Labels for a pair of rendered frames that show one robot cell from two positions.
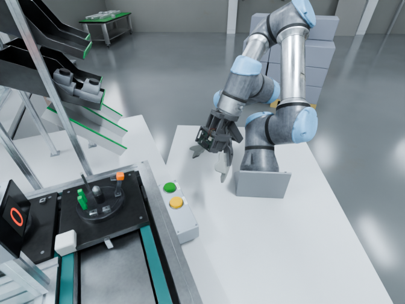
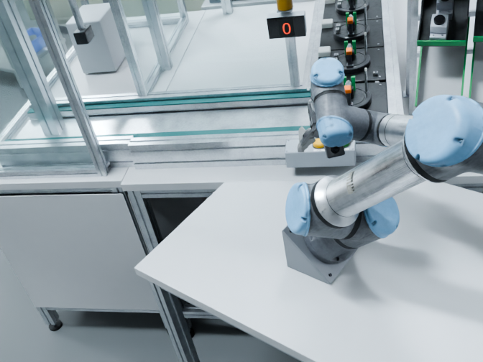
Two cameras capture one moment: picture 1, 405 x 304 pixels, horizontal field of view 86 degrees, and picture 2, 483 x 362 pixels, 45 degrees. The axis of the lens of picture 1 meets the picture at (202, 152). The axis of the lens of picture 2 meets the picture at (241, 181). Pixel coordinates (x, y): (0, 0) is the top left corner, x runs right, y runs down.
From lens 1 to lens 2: 1.72 m
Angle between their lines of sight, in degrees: 91
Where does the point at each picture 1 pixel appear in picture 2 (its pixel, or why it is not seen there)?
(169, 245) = (279, 134)
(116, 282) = (282, 119)
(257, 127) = not seen: hidden behind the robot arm
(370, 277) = (166, 274)
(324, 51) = not seen: outside the picture
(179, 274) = (255, 135)
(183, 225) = (291, 144)
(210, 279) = (254, 176)
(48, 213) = (359, 77)
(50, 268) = (307, 86)
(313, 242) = (223, 256)
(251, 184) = not seen: hidden behind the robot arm
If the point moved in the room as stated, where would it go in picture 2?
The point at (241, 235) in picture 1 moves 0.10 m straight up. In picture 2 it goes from (273, 208) to (269, 182)
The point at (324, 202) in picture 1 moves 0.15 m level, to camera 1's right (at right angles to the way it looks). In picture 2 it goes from (250, 305) to (216, 351)
